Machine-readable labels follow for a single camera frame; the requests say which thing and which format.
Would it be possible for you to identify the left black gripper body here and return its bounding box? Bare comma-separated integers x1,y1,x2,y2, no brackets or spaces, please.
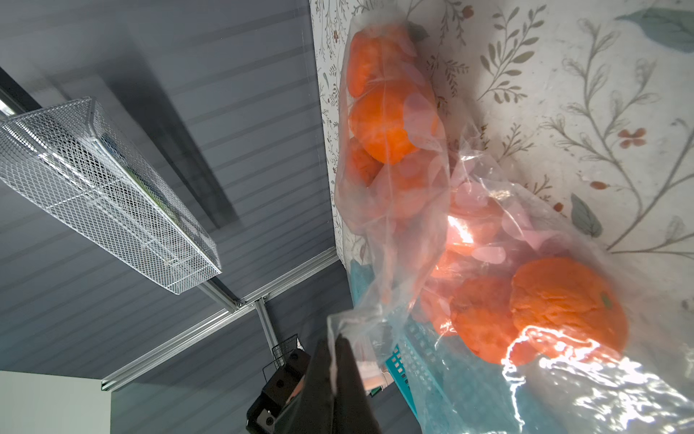
246,348,311,433

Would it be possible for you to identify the clear zip-top bag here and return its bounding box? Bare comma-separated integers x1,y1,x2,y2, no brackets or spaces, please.
333,10,489,240
329,151,693,433

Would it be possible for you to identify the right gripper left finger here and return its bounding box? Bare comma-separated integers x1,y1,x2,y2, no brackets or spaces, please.
275,339,334,434

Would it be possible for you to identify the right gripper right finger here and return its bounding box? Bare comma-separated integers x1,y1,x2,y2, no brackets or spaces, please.
334,336,381,434

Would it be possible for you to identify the white wire mesh basket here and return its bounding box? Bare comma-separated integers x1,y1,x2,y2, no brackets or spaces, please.
1,97,222,295

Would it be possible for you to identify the orange bag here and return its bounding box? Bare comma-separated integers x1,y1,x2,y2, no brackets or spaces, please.
345,137,383,187
346,25,417,98

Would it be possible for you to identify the orange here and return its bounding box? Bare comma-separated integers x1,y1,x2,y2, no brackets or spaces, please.
510,257,629,362
450,276,537,366
349,80,445,165

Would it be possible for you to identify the teal plastic basket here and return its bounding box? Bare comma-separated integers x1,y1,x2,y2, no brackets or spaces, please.
349,259,489,434

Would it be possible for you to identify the black wire wall basket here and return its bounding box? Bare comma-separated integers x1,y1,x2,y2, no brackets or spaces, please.
262,334,304,382

